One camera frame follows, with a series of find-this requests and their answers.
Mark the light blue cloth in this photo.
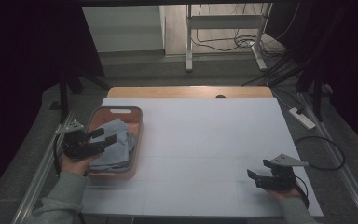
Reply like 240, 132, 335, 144
89, 118, 137, 173

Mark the black stand with cables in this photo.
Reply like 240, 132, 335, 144
241, 6, 349, 123

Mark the left hand-held gripper black cable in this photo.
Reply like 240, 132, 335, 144
52, 134, 65, 179

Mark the person's left hand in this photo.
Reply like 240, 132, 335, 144
58, 152, 102, 177

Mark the black tripod stand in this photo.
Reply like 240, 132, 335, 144
48, 73, 111, 124

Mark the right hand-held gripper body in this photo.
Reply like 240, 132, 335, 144
255, 153, 310, 192

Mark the white table cover sheet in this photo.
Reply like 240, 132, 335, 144
80, 97, 324, 217

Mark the wooden table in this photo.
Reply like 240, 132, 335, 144
106, 86, 274, 99

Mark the person's right hand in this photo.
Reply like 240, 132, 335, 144
266, 188, 302, 203

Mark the metal floor rail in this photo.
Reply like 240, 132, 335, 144
10, 105, 77, 224
297, 92, 358, 224

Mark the tangle of black floor cables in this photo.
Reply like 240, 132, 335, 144
190, 29, 285, 59

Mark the white power strip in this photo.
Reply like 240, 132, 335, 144
288, 107, 317, 131

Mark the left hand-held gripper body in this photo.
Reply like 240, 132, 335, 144
55, 119, 105, 161

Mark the black looped cable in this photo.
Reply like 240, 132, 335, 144
294, 135, 346, 171

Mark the right hand-held gripper black cable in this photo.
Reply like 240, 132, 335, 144
293, 175, 310, 209

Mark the hand-held gripper black cable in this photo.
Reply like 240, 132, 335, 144
293, 175, 310, 209
52, 134, 65, 179

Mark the white metal desk frame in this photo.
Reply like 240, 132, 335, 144
185, 3, 273, 73

